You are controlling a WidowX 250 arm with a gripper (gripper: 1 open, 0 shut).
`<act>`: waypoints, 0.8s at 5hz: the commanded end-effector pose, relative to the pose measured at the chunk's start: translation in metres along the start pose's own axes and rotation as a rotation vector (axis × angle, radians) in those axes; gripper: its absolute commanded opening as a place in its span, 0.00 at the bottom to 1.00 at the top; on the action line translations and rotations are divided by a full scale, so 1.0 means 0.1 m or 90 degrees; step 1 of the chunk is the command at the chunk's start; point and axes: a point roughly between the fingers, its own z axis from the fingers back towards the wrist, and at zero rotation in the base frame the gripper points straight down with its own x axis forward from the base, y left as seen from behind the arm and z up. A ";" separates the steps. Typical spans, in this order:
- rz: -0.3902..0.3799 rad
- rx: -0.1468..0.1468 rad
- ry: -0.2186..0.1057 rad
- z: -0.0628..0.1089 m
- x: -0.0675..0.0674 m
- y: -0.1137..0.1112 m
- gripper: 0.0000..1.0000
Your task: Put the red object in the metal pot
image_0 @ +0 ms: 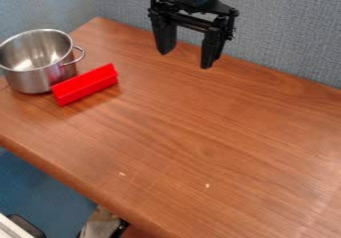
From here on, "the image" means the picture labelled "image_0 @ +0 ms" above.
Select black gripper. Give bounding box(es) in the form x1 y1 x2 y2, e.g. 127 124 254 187
150 0 240 69

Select red plastic block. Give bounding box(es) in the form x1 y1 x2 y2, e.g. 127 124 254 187
51 63 119 107

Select metal pot with handles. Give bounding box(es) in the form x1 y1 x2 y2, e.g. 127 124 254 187
0 29 86 95

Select white object bottom left corner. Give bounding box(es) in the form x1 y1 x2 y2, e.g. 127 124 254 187
0 213 35 238

